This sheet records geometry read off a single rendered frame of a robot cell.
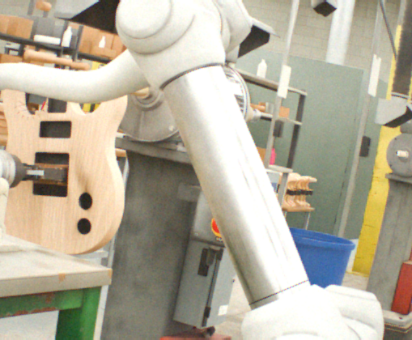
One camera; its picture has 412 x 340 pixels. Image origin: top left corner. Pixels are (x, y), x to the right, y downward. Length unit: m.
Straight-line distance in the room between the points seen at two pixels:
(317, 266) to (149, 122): 2.69
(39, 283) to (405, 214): 4.38
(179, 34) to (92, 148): 0.72
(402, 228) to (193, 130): 4.27
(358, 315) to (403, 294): 4.09
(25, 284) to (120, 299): 1.24
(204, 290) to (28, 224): 0.57
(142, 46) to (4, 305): 0.45
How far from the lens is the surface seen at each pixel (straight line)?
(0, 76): 1.89
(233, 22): 1.66
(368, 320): 1.62
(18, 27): 9.76
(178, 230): 2.56
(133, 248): 2.62
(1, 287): 1.38
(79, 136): 2.17
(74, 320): 1.65
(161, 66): 1.50
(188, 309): 2.60
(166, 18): 1.47
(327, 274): 5.04
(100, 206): 2.14
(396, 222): 5.71
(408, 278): 5.68
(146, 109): 2.43
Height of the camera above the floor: 1.21
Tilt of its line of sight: 3 degrees down
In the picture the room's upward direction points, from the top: 11 degrees clockwise
